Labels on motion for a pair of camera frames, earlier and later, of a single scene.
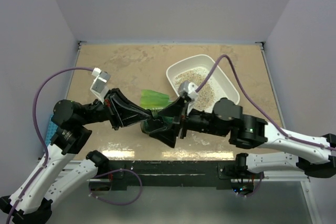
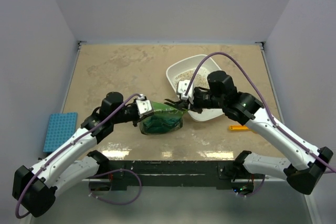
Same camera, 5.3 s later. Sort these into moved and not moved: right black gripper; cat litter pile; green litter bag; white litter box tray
Moved: right black gripper; green litter bag
Not moved: white litter box tray; cat litter pile
